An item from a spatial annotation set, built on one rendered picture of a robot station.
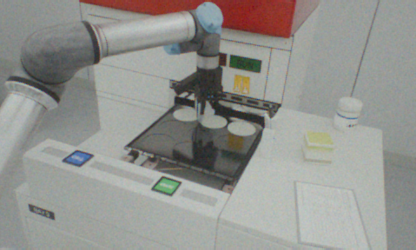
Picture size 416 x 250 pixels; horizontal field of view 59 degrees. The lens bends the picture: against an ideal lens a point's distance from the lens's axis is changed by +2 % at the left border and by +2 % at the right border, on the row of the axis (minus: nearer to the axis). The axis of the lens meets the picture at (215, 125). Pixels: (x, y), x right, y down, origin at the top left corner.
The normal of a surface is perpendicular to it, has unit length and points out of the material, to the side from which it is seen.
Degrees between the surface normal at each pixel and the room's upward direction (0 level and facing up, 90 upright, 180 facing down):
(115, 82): 90
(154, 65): 90
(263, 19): 90
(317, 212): 0
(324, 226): 0
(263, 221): 0
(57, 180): 90
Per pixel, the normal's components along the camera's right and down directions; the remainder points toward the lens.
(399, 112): -0.36, 0.43
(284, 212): 0.07, -0.87
